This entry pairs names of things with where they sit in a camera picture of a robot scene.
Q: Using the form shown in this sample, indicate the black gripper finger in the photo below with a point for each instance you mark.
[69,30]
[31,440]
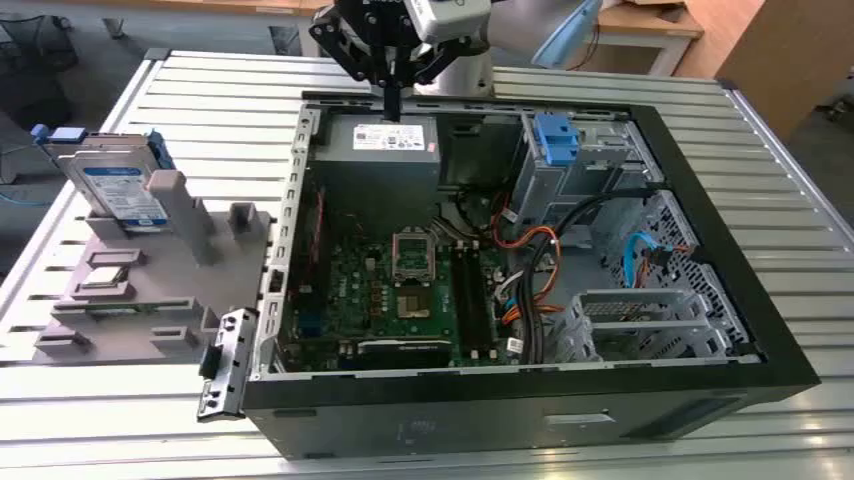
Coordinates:
[454,52]
[340,45]

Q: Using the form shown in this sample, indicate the hard disk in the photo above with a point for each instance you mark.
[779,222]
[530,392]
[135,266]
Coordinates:
[113,185]

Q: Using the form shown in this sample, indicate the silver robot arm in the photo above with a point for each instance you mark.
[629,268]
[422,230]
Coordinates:
[467,75]

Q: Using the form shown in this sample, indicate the metal disk bay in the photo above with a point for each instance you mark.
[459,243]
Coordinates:
[647,325]

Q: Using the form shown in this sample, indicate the wooden desk white legs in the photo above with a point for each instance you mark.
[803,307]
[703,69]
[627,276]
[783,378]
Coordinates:
[657,25]
[220,6]

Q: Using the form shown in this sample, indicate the grey power supply unit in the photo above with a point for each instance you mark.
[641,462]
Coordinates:
[374,175]

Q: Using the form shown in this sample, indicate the grey metal drive cage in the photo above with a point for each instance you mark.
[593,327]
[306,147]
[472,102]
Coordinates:
[587,175]

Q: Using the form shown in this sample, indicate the black mesh bin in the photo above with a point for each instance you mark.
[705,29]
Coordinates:
[40,100]

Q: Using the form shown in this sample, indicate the black RAM slot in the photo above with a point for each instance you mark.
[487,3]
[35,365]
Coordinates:
[478,300]
[486,300]
[462,300]
[470,300]

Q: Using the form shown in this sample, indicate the wooden cabinet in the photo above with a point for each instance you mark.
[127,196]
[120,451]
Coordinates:
[787,60]

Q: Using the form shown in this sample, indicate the green motherboard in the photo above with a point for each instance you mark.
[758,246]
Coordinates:
[354,300]

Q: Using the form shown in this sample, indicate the CPU socket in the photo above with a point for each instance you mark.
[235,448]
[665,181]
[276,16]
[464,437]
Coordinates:
[414,306]

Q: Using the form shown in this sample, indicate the grey parts rack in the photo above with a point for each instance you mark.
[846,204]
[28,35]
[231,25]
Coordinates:
[167,280]

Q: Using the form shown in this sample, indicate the blue motherboard connector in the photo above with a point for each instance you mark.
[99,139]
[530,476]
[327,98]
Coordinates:
[310,325]

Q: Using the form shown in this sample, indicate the silver CPU chip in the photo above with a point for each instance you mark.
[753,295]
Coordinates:
[105,275]

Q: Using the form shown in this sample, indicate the black chair caster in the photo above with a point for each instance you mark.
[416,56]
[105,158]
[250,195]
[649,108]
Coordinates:
[842,107]

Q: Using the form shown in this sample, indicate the black graphics card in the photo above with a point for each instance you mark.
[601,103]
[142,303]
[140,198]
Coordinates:
[400,350]

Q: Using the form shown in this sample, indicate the green RAM stick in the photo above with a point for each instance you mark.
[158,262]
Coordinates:
[116,309]

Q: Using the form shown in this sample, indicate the metal expansion slot latch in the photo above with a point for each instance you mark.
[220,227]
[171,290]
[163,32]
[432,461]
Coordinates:
[227,360]

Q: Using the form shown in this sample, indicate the black open PC case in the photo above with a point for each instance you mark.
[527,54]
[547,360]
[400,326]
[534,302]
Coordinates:
[467,415]

